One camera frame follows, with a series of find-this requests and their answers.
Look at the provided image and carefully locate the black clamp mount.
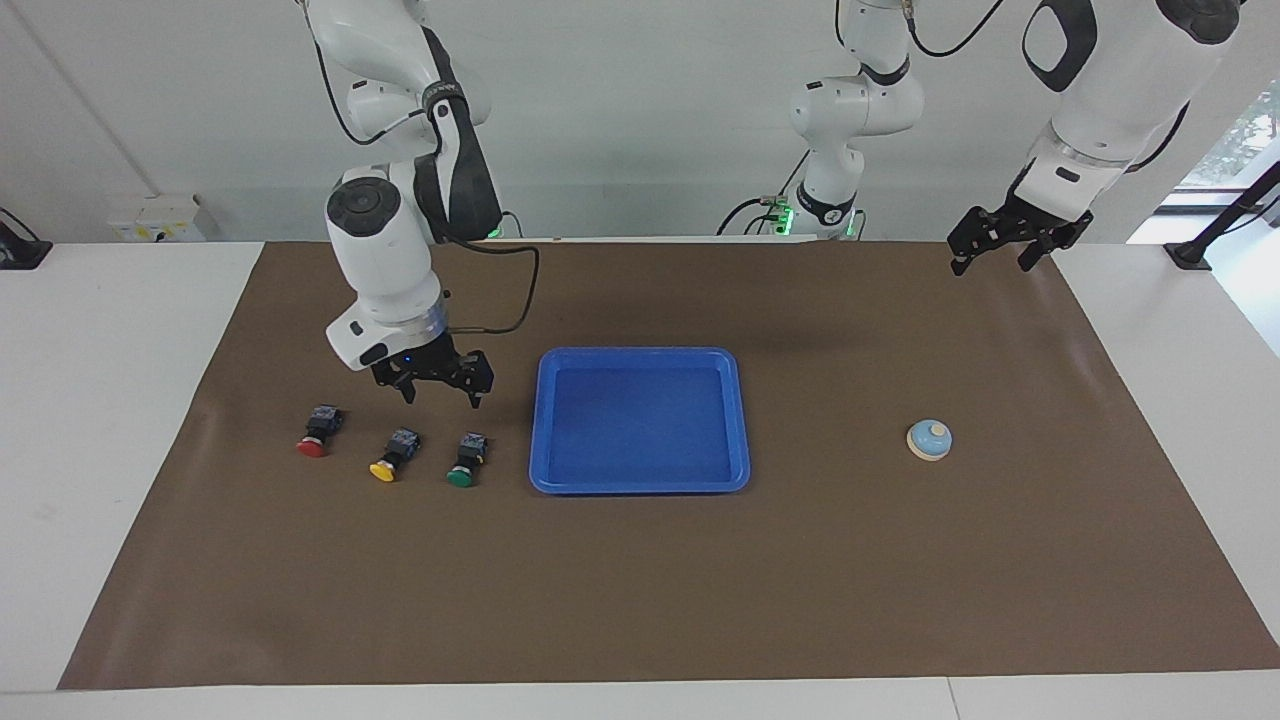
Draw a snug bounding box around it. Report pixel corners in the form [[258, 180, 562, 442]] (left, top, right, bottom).
[[0, 207, 53, 271]]

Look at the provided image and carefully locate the light blue call bell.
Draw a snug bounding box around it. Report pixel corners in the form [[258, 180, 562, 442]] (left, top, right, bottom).
[[906, 419, 954, 463]]

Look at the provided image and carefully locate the black left base cable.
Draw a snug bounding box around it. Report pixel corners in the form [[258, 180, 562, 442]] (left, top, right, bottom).
[[715, 150, 813, 238]]

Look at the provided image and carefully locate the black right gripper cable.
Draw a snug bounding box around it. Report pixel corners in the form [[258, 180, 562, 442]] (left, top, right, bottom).
[[315, 40, 541, 336]]

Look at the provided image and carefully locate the blue plastic tray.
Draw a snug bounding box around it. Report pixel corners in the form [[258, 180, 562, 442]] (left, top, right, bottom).
[[528, 346, 751, 496]]

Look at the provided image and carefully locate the black angled stand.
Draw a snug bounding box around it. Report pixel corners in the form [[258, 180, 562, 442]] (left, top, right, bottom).
[[1163, 160, 1280, 273]]

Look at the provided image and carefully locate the red push button switch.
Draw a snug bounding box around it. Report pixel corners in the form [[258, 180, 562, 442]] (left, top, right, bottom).
[[296, 404, 346, 459]]

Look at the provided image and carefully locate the white wall socket box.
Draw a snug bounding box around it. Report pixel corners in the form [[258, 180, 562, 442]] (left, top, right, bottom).
[[107, 193, 216, 243]]

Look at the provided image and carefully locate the brown table mat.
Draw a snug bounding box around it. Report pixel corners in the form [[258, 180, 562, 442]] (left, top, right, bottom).
[[57, 240, 1280, 691]]

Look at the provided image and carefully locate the green push button switch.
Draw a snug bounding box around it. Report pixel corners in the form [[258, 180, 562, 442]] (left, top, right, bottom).
[[445, 431, 489, 489]]

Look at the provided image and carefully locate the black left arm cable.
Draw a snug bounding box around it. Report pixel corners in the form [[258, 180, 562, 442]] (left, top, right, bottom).
[[905, 0, 1006, 59]]

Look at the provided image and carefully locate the yellow push button switch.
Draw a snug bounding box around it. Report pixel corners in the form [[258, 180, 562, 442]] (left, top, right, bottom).
[[369, 427, 422, 483]]

